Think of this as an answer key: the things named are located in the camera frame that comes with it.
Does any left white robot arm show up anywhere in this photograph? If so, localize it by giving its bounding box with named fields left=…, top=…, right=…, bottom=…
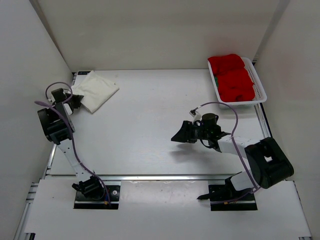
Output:
left=35, top=88, right=110, bottom=204

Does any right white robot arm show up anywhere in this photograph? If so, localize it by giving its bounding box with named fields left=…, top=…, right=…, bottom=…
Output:
left=171, top=113, right=294, bottom=204

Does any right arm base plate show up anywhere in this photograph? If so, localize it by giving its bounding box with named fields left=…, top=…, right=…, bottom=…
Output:
left=197, top=184, right=258, bottom=212

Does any purple cable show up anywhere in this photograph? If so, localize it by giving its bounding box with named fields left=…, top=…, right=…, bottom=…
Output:
left=34, top=81, right=111, bottom=208
left=188, top=101, right=261, bottom=206

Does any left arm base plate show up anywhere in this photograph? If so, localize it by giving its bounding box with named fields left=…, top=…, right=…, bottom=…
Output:
left=73, top=182, right=121, bottom=210

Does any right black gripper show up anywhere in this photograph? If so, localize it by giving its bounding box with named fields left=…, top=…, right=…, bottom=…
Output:
left=172, top=121, right=211, bottom=144

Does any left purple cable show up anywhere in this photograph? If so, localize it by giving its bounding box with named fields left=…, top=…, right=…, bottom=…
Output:
left=34, top=81, right=111, bottom=208

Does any white t shirt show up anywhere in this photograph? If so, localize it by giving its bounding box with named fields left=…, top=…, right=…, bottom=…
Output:
left=71, top=70, right=120, bottom=114

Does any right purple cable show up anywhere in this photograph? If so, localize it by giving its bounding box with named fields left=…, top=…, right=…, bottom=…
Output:
left=188, top=101, right=261, bottom=206

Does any black label on table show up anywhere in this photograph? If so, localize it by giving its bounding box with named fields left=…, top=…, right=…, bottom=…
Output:
left=77, top=71, right=90, bottom=76

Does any red t shirt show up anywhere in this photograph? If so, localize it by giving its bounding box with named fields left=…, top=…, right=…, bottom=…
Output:
left=208, top=54, right=255, bottom=103

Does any white plastic basket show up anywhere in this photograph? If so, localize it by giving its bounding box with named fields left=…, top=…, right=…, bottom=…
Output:
left=207, top=57, right=267, bottom=108

